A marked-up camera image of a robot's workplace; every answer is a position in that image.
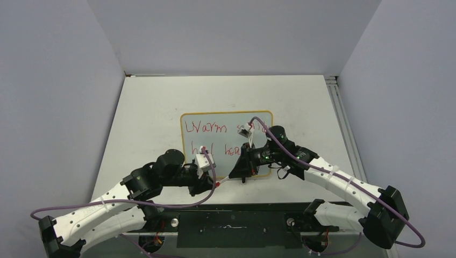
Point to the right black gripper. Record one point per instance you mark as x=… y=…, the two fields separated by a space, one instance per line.
x=247 y=165

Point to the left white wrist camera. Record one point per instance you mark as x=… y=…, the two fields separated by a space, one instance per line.
x=204 y=161

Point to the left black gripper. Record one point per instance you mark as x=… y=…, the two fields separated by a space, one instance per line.
x=199 y=185

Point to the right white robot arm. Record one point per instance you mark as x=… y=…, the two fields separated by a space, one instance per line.
x=380 y=214

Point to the white red marker pen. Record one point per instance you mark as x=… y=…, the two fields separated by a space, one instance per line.
x=223 y=180

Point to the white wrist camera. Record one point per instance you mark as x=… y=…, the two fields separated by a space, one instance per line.
x=204 y=161
x=247 y=131

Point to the aluminium rail frame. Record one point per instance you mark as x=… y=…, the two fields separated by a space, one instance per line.
x=348 y=137

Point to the yellow-framed whiteboard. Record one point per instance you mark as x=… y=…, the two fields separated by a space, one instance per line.
x=218 y=133

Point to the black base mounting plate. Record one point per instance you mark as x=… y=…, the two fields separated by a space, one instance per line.
x=233 y=226

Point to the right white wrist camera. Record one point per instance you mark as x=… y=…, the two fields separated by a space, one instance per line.
x=247 y=131

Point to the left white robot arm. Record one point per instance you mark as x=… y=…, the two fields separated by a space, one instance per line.
x=128 y=205

